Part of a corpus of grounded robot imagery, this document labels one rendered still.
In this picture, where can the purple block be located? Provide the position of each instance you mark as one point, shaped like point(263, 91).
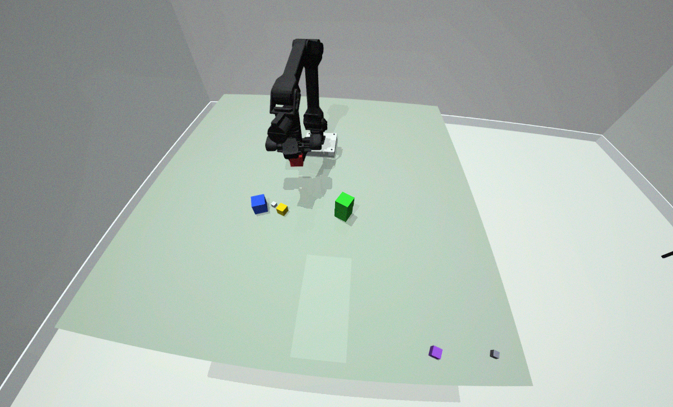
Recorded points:
point(435, 352)

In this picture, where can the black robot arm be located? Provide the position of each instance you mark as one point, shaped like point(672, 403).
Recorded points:
point(285, 91)

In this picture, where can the red block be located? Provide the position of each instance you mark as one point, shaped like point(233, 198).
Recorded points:
point(296, 162)

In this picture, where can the green block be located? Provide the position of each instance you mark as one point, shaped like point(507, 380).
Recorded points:
point(344, 203)
point(343, 216)

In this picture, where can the yellow block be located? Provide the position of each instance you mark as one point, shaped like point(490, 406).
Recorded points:
point(282, 209)

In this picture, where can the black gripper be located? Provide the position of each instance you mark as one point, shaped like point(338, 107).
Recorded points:
point(314, 142)

